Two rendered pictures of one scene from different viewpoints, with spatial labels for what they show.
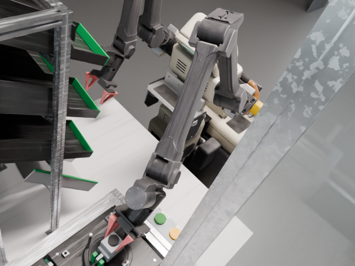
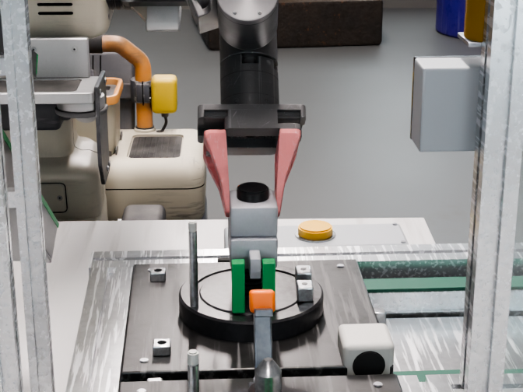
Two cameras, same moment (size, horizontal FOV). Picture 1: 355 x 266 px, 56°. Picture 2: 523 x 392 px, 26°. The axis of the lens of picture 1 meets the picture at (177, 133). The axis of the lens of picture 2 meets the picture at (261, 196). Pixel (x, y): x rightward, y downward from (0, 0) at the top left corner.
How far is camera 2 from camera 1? 87 cm
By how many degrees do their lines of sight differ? 34
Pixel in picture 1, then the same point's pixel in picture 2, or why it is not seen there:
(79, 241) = (158, 327)
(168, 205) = not seen: hidden behind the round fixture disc
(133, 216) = (255, 92)
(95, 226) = (151, 297)
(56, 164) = (26, 26)
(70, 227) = (97, 337)
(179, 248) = not seen: outside the picture
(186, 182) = (199, 234)
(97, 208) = (105, 291)
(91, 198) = not seen: hidden behind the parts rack
